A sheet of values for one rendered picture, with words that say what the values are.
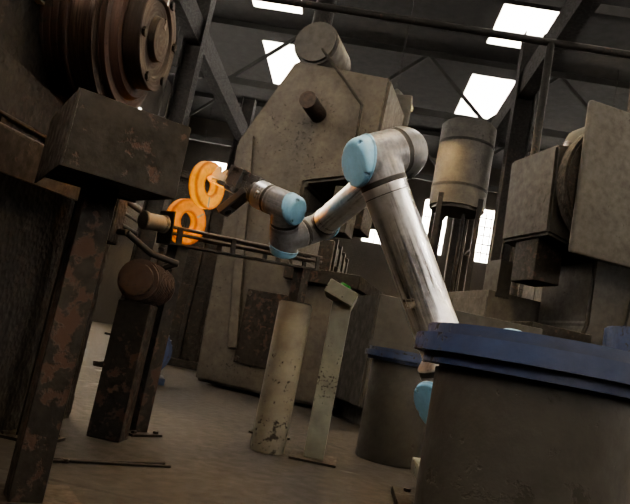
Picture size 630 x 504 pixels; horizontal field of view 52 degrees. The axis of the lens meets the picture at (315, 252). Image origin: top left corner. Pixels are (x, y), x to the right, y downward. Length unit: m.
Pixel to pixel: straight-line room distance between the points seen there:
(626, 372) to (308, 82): 4.13
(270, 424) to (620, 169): 3.43
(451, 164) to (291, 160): 6.33
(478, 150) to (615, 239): 6.11
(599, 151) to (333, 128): 1.83
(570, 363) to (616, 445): 0.12
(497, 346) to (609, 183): 4.19
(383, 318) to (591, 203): 1.85
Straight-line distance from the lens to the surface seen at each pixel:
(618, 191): 4.95
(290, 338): 2.24
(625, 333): 4.44
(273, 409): 2.25
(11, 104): 1.65
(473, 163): 10.66
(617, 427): 0.83
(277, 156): 4.60
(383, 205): 1.52
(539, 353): 0.75
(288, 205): 1.93
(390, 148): 1.54
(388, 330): 3.61
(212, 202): 2.17
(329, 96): 4.65
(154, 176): 1.20
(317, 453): 2.31
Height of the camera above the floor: 0.36
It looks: 9 degrees up
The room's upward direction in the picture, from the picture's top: 11 degrees clockwise
